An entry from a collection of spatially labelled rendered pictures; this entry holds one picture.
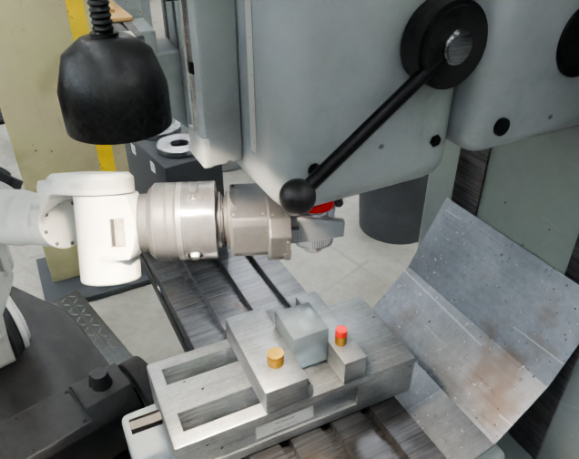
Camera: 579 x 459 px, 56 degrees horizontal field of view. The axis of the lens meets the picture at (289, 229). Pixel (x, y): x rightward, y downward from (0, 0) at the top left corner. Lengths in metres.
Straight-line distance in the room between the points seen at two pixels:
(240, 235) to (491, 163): 0.48
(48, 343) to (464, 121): 1.23
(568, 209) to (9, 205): 0.73
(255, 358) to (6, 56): 1.72
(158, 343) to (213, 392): 1.53
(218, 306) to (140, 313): 1.46
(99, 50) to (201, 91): 0.14
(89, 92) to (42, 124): 1.96
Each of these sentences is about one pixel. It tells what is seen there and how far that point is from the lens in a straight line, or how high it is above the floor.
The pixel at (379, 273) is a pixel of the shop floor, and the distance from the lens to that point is 2.59.
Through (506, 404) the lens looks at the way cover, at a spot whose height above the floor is 0.91.
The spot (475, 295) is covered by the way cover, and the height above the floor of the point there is 0.99.
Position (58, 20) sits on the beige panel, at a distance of 2.23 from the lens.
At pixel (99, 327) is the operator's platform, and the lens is 1.80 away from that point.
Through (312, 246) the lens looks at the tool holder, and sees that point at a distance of 0.62.
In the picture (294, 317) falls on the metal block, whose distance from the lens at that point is 0.75.
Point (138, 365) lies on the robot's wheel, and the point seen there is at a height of 0.60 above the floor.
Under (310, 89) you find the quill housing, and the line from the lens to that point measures 0.43.
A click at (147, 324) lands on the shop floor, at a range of 2.37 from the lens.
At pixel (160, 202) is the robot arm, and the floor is 1.28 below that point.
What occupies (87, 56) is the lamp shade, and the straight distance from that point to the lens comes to 0.37.
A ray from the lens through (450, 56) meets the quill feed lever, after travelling 0.46.
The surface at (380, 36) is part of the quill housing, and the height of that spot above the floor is 1.46.
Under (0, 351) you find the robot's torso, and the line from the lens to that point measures 1.37.
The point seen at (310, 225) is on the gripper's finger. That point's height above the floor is 1.25.
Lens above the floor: 1.57
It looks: 33 degrees down
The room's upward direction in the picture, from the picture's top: straight up
